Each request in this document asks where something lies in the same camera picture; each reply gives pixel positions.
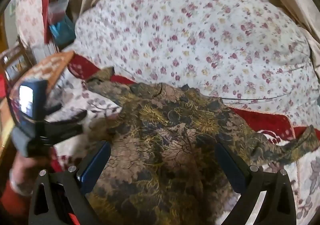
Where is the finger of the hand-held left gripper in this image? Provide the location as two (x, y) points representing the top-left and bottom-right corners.
(45, 103), (63, 117)
(47, 111), (88, 142)

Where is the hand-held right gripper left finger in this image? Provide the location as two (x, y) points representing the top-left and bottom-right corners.
(28, 141), (112, 225)

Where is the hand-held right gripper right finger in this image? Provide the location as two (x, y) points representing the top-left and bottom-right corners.
(215, 142), (297, 225)

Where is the dark floral patterned shirt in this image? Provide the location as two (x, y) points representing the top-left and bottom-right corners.
(84, 67), (320, 225)

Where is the person's left forearm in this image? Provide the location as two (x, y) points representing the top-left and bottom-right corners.
(0, 152), (54, 225)

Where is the wooden chair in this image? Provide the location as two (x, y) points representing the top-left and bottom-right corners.
(0, 40), (28, 83)

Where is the red and white blanket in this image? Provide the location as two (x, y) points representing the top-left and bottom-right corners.
(49, 51), (320, 225)

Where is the teal bag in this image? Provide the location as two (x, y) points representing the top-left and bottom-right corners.
(49, 16), (77, 47)

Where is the red cloth strip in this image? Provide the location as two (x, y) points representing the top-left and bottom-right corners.
(40, 0), (59, 44)

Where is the clear plastic bag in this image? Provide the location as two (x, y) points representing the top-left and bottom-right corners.
(47, 0), (70, 25)

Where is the white floral bed sheet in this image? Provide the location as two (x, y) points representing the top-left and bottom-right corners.
(72, 0), (320, 130)

